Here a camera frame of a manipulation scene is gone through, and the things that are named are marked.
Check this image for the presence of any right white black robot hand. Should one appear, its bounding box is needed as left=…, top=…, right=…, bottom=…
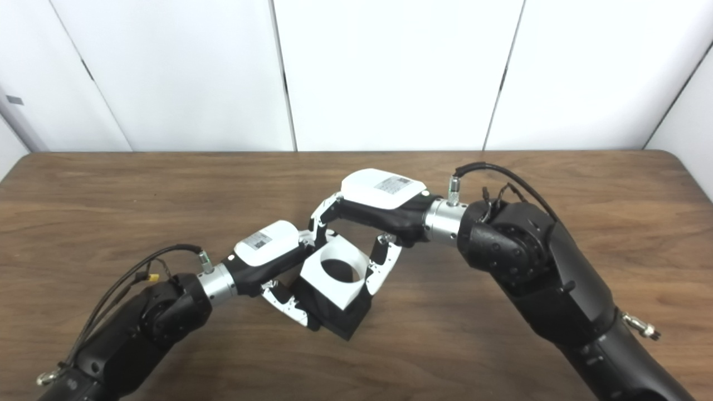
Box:
left=308, top=168, right=443, bottom=296

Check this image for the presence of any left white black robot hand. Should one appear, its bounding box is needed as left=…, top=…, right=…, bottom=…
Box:
left=223, top=220, right=329, bottom=329

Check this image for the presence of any white square piece with hole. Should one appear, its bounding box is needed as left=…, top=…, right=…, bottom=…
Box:
left=300, top=235, right=371, bottom=310

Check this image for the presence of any black peg with square base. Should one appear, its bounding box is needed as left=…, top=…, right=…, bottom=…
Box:
left=290, top=276, right=373, bottom=341

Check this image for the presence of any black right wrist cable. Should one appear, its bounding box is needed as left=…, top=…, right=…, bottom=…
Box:
left=448, top=162, right=560, bottom=223

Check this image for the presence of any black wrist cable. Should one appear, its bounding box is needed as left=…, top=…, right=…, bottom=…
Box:
left=36, top=244, right=215, bottom=385
left=448, top=162, right=560, bottom=223

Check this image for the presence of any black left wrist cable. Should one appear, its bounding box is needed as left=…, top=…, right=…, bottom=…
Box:
left=36, top=244, right=215, bottom=385

